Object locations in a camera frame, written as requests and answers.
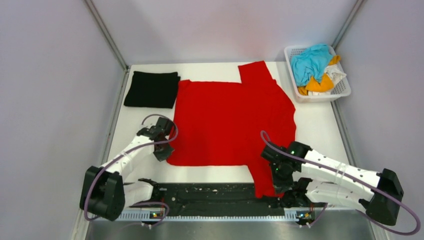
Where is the red t shirt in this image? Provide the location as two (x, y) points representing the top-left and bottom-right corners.
(167, 61), (296, 198)

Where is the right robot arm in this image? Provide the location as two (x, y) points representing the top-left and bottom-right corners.
(261, 141), (404, 226)

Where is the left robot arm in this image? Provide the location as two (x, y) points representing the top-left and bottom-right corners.
(79, 114), (179, 221)

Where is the folded black t shirt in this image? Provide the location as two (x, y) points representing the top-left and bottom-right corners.
(123, 71), (181, 109)

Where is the orange t shirt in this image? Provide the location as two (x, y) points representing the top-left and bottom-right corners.
(297, 55), (347, 96)

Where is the white plastic laundry basket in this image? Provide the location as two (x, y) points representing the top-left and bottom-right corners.
(284, 45), (351, 103)

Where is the white t shirt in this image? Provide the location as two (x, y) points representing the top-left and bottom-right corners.
(306, 64), (347, 96)

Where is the light blue t shirt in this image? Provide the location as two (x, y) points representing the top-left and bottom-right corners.
(290, 44), (333, 87)

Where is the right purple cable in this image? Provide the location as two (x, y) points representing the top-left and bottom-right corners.
(259, 130), (422, 237)

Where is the purple cable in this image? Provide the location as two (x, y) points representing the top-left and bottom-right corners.
(259, 130), (422, 237)
(83, 114), (179, 229)

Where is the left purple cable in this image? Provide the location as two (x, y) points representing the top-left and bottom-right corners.
(83, 114), (179, 229)

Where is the aluminium frame rail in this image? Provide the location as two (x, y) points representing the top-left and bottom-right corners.
(96, 201), (320, 223)

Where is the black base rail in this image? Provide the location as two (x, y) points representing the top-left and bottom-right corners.
(146, 182), (324, 218)

